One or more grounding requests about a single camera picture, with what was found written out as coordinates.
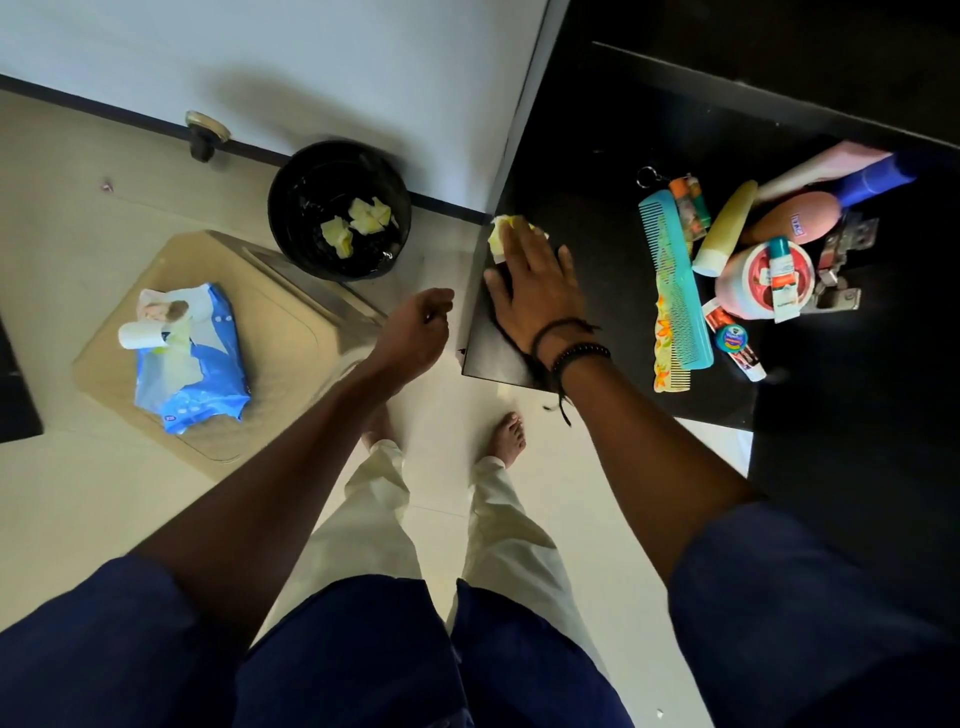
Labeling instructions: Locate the person's left hand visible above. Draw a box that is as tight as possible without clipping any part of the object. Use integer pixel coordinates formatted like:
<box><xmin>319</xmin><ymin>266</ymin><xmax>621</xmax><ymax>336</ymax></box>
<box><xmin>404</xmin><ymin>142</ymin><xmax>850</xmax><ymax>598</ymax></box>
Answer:
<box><xmin>365</xmin><ymin>287</ymin><xmax>457</xmax><ymax>395</ymax></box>

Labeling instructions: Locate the person's right hand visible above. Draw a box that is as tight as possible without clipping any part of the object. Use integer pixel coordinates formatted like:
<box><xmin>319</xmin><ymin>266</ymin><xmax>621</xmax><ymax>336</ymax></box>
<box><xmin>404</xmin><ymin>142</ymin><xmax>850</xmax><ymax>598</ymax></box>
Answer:
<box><xmin>483</xmin><ymin>217</ymin><xmax>590</xmax><ymax>369</ymax></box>

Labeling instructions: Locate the yellow cleaning wipe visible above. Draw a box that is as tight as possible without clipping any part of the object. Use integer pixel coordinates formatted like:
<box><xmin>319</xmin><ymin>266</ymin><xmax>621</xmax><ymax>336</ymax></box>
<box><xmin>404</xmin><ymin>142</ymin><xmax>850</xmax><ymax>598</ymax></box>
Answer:
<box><xmin>487</xmin><ymin>214</ymin><xmax>549</xmax><ymax>265</ymax></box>

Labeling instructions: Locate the teal comb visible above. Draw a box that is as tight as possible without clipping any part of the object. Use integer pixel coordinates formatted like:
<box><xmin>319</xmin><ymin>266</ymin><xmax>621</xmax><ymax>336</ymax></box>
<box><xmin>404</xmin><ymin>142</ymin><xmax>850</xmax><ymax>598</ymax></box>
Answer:
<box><xmin>638</xmin><ymin>188</ymin><xmax>715</xmax><ymax>372</ymax></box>

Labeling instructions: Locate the yellow patterned comb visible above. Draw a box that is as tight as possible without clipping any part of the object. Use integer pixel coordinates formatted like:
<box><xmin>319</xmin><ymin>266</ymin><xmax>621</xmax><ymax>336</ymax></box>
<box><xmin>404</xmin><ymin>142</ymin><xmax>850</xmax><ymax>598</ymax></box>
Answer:
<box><xmin>652</xmin><ymin>292</ymin><xmax>693</xmax><ymax>394</ymax></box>

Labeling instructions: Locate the orange lip balm stick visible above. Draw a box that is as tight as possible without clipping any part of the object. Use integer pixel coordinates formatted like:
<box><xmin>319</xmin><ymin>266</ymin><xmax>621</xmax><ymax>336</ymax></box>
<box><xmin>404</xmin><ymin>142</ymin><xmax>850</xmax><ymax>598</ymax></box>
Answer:
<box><xmin>668</xmin><ymin>176</ymin><xmax>708</xmax><ymax>243</ymax></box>

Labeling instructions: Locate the small green bottle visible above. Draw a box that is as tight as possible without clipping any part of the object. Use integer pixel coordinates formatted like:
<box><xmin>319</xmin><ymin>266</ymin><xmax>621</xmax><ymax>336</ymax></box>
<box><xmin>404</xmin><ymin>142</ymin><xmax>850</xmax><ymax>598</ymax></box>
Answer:
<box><xmin>635</xmin><ymin>166</ymin><xmax>712</xmax><ymax>230</ymax></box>

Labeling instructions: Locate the yellow makeup sponge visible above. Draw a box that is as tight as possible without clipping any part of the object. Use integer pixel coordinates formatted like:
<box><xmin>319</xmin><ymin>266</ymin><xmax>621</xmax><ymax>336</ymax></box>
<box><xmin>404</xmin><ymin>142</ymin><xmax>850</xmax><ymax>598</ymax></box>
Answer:
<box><xmin>691</xmin><ymin>179</ymin><xmax>760</xmax><ymax>279</ymax></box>

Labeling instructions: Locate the red cream jar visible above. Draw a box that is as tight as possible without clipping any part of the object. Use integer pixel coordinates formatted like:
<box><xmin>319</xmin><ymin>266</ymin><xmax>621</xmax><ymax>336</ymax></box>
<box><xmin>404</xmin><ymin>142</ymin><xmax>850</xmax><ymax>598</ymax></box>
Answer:
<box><xmin>713</xmin><ymin>239</ymin><xmax>817</xmax><ymax>322</ymax></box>

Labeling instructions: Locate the red tube with white cap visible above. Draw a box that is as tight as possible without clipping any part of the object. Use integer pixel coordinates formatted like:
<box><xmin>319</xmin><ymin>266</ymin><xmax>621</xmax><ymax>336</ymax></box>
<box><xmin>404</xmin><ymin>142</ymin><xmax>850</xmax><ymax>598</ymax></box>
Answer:
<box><xmin>701</xmin><ymin>297</ymin><xmax>769</xmax><ymax>384</ymax></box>

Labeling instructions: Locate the white tube with teal cap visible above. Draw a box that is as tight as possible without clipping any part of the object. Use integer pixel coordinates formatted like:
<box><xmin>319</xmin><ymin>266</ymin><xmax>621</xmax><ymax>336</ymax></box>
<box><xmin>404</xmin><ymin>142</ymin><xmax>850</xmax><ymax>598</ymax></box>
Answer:
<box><xmin>767</xmin><ymin>236</ymin><xmax>802</xmax><ymax>325</ymax></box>

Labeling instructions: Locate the pink makeup sponge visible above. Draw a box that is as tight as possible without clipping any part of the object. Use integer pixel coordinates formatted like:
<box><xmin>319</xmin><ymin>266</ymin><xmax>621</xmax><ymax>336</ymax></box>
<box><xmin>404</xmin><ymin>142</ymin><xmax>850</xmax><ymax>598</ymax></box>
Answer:
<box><xmin>740</xmin><ymin>190</ymin><xmax>844</xmax><ymax>247</ymax></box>

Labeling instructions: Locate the pink lotion bottle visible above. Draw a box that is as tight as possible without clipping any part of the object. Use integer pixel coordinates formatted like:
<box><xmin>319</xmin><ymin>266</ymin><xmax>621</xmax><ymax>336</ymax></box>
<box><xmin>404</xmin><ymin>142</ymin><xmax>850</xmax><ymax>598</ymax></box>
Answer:
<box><xmin>753</xmin><ymin>140</ymin><xmax>894</xmax><ymax>208</ymax></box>

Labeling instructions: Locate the blue lotion bottle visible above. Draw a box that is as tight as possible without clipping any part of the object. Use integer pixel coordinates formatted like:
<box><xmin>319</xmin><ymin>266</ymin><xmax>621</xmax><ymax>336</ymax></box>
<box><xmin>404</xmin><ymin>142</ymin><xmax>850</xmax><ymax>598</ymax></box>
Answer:
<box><xmin>832</xmin><ymin>153</ymin><xmax>920</xmax><ymax>211</ymax></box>

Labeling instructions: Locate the person's right forearm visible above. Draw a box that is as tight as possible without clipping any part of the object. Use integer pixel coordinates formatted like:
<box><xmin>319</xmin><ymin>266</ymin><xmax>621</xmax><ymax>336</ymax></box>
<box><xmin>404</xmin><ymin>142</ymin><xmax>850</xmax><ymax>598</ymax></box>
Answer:
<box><xmin>558</xmin><ymin>359</ymin><xmax>766</xmax><ymax>586</ymax></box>

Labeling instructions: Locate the person's left forearm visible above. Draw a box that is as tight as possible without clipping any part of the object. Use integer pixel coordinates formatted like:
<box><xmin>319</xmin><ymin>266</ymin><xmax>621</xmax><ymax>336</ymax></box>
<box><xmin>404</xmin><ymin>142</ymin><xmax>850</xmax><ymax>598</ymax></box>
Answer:
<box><xmin>131</xmin><ymin>367</ymin><xmax>399</xmax><ymax>639</ymax></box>

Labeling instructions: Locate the person's left foot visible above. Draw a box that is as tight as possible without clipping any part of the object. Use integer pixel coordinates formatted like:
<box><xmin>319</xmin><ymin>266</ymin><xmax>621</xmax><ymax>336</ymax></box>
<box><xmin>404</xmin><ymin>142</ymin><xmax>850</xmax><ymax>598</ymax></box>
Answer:
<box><xmin>359</xmin><ymin>404</ymin><xmax>399</xmax><ymax>451</ymax></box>

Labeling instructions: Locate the person's foot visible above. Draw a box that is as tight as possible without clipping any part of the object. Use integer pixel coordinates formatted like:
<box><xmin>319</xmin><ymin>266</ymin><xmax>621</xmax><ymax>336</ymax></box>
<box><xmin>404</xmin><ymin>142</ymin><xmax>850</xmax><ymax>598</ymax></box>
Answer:
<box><xmin>485</xmin><ymin>411</ymin><xmax>528</xmax><ymax>470</ymax></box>
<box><xmin>359</xmin><ymin>404</ymin><xmax>399</xmax><ymax>451</ymax></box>

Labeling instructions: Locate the person's right foot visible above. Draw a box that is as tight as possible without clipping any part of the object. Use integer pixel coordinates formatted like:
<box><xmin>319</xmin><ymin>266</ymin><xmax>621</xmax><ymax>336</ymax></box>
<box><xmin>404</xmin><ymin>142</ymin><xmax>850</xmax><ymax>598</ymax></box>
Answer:
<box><xmin>485</xmin><ymin>411</ymin><xmax>528</xmax><ymax>470</ymax></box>

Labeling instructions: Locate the beige plastic stool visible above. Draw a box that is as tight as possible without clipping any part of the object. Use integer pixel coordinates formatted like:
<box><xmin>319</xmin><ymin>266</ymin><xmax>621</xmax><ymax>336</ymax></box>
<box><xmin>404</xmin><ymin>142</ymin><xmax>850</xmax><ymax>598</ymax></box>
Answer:
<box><xmin>72</xmin><ymin>230</ymin><xmax>388</xmax><ymax>481</ymax></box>

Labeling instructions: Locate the crumpled yellow wipe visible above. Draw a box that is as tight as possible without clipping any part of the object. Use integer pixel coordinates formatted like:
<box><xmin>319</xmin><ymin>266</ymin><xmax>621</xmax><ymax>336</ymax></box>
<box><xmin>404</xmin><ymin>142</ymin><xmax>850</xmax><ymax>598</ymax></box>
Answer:
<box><xmin>320</xmin><ymin>215</ymin><xmax>355</xmax><ymax>261</ymax></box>
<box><xmin>347</xmin><ymin>196</ymin><xmax>399</xmax><ymax>236</ymax></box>

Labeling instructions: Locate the black waste bin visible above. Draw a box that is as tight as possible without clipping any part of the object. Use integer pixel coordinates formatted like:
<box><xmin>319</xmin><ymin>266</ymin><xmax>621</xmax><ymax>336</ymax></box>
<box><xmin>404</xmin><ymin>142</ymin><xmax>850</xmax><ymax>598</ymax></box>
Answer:
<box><xmin>266</xmin><ymin>139</ymin><xmax>413</xmax><ymax>283</ymax></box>

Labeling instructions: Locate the blue wipes packet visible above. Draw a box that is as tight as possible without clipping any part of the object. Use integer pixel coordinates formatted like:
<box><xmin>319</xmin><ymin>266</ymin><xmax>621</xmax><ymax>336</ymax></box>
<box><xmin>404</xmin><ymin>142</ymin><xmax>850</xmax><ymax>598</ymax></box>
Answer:
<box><xmin>133</xmin><ymin>282</ymin><xmax>253</xmax><ymax>436</ymax></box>

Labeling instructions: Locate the small white roll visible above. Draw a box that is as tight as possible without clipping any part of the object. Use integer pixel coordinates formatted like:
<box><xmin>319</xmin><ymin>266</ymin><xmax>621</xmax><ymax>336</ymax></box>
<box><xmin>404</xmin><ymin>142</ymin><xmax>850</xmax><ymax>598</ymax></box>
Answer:
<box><xmin>117</xmin><ymin>320</ymin><xmax>170</xmax><ymax>352</ymax></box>

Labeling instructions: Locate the white cabinet door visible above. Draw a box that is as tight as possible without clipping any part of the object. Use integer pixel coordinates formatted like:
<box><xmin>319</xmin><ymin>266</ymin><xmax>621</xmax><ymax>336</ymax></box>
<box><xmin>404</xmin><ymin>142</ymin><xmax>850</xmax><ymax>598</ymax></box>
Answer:
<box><xmin>0</xmin><ymin>0</ymin><xmax>553</xmax><ymax>215</ymax></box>

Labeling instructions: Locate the round metal door knob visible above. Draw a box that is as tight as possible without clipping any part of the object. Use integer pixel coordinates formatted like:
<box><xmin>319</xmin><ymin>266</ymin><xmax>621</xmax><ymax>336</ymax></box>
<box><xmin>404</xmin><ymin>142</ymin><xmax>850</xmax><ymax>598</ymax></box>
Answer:
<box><xmin>184</xmin><ymin>110</ymin><xmax>232</xmax><ymax>164</ymax></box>

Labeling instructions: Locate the silver cabinet hinge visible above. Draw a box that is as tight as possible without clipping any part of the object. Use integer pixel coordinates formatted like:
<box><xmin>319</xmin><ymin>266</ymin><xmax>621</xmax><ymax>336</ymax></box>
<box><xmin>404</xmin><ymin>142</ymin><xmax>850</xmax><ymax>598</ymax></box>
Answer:
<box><xmin>800</xmin><ymin>212</ymin><xmax>880</xmax><ymax>315</ymax></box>

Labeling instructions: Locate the navy blue shirt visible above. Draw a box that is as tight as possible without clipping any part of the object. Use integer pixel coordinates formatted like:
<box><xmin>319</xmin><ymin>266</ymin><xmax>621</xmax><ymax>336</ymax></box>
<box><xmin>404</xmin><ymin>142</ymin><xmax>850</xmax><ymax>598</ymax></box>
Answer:
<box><xmin>0</xmin><ymin>502</ymin><xmax>960</xmax><ymax>728</ymax></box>

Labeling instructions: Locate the black cabinet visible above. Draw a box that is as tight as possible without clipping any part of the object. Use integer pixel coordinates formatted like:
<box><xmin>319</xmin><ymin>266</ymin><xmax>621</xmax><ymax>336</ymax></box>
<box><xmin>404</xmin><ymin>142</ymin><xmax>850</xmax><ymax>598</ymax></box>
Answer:
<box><xmin>461</xmin><ymin>0</ymin><xmax>960</xmax><ymax>639</ymax></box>

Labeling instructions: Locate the black shelf board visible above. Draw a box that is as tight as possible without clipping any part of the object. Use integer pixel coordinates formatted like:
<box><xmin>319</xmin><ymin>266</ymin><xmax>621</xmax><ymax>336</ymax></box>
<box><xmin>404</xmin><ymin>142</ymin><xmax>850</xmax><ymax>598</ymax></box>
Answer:
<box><xmin>592</xmin><ymin>0</ymin><xmax>960</xmax><ymax>148</ymax></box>

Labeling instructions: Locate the black floor mat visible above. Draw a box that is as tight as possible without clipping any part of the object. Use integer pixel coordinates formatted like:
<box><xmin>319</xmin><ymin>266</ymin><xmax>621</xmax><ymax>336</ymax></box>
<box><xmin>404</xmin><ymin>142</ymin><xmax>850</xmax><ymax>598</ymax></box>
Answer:
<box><xmin>0</xmin><ymin>314</ymin><xmax>44</xmax><ymax>445</ymax></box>

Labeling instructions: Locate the black thread bracelet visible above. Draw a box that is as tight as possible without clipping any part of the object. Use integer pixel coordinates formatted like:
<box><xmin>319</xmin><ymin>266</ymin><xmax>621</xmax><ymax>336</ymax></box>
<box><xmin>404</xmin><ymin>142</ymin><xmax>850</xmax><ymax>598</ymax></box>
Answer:
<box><xmin>530</xmin><ymin>317</ymin><xmax>601</xmax><ymax>427</ymax></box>

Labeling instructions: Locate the black bead bracelet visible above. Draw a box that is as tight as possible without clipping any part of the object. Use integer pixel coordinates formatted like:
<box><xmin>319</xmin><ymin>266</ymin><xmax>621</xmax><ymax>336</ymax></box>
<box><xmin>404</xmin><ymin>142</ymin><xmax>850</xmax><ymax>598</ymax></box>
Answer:
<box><xmin>551</xmin><ymin>342</ymin><xmax>613</xmax><ymax>384</ymax></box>

